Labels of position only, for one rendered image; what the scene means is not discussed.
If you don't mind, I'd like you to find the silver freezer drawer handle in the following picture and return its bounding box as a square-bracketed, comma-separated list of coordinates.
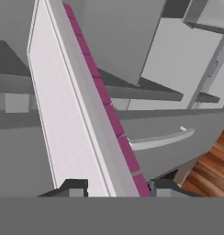
[127, 125, 196, 151]

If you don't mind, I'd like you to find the grey fridge door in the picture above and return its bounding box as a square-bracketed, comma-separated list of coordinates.
[69, 0, 167, 87]

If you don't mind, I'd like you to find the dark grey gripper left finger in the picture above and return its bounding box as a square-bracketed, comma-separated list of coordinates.
[37, 178, 89, 197]

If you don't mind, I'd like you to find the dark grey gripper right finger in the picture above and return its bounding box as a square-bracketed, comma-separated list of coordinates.
[149, 178, 204, 197]

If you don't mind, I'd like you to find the grey freezer drawer front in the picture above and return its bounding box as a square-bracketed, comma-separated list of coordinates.
[0, 108, 224, 197]

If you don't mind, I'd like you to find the white and magenta ice cube tray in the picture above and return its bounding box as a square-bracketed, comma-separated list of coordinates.
[26, 0, 151, 197]

